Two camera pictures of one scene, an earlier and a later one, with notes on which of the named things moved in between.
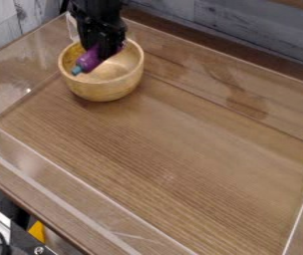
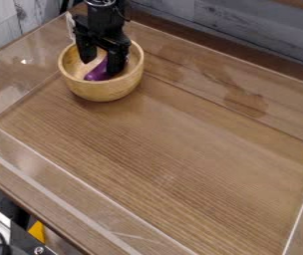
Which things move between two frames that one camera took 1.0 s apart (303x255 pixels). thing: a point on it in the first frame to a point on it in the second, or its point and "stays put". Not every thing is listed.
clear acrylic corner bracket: [72, 26] stays put
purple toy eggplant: [90, 59] to [100, 73]
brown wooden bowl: [114, 80] stays put
